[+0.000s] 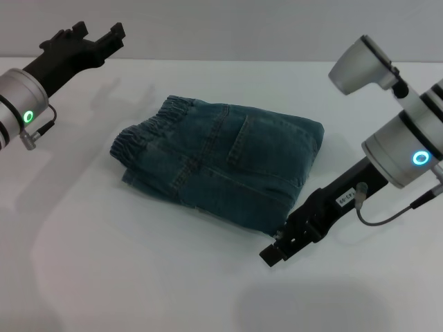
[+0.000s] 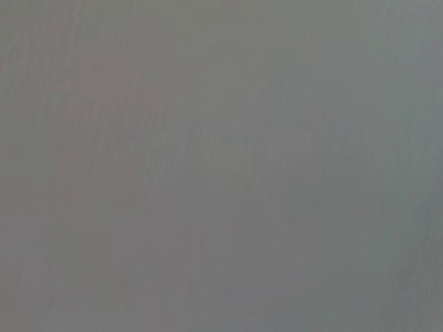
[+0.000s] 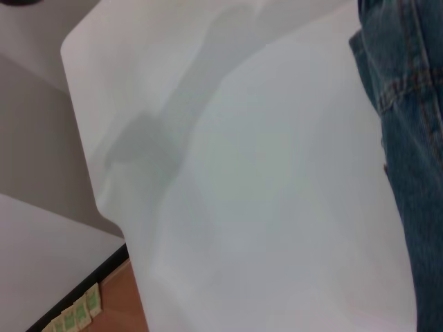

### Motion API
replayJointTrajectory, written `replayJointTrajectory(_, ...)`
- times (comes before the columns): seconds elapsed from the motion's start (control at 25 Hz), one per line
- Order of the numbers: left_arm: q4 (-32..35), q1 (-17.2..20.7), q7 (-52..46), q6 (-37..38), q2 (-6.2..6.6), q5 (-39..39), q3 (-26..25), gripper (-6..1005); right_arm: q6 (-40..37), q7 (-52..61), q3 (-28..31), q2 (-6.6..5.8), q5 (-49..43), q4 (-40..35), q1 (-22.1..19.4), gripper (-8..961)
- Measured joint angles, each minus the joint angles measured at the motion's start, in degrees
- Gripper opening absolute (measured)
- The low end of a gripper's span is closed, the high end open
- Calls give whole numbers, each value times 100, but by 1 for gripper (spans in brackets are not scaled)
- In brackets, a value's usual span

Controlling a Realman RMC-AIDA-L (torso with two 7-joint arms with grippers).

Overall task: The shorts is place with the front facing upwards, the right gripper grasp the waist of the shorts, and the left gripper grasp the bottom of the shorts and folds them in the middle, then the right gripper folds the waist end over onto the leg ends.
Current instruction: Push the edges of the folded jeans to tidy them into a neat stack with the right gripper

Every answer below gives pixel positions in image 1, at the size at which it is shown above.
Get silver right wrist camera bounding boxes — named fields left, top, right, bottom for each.
left=327, top=34, right=410, bottom=98

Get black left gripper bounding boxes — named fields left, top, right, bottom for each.
left=23, top=20, right=126, bottom=98

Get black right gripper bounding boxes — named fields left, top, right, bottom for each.
left=259, top=157, right=392, bottom=268

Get blue denim shorts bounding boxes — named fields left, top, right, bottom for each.
left=109, top=95, right=325, bottom=239

